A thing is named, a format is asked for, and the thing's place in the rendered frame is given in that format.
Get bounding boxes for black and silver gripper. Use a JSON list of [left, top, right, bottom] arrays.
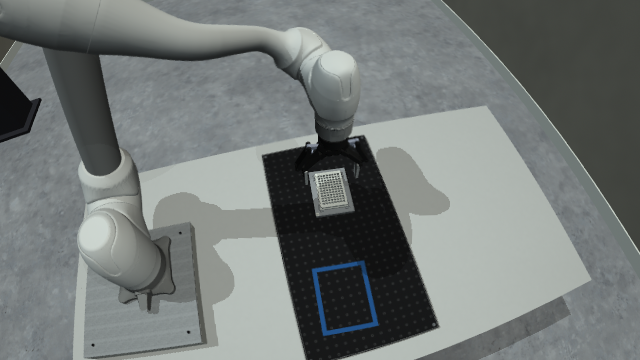
[[295, 136, 369, 185]]

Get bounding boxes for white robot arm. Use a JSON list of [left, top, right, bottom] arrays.
[[0, 0, 361, 311]]

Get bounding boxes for blue tape outline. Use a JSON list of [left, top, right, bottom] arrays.
[[312, 260, 379, 336]]

